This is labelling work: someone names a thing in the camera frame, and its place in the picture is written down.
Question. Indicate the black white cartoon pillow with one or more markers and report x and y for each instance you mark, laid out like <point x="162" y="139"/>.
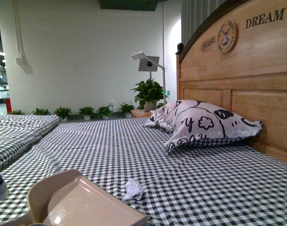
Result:
<point x="198" y="123"/>

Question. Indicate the folded checkered quilt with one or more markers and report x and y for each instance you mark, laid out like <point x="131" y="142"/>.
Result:
<point x="19" y="132"/>

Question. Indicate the small potted plant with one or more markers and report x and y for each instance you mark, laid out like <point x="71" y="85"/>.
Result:
<point x="17" y="112"/>
<point x="104" y="111"/>
<point x="127" y="108"/>
<point x="63" y="113"/>
<point x="41" y="111"/>
<point x="86" y="112"/>

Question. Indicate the far wooden nightstand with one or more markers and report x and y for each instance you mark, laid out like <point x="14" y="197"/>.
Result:
<point x="140" y="113"/>

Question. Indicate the black white checkered bedsheet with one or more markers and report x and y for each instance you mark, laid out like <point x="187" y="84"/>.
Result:
<point x="231" y="185"/>

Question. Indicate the beige plastic dustpan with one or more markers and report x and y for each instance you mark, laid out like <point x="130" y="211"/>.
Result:
<point x="70" y="199"/>

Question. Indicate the crumpled white paper trash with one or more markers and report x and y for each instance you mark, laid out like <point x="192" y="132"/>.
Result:
<point x="133" y="190"/>

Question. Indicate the large potted green plant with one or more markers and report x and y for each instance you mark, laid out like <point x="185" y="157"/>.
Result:
<point x="149" y="93"/>

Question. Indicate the grey tablet on stand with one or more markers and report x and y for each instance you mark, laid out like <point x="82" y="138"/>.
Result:
<point x="145" y="66"/>

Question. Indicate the wooden bed headboard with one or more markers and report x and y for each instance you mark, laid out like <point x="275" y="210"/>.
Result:
<point x="237" y="59"/>

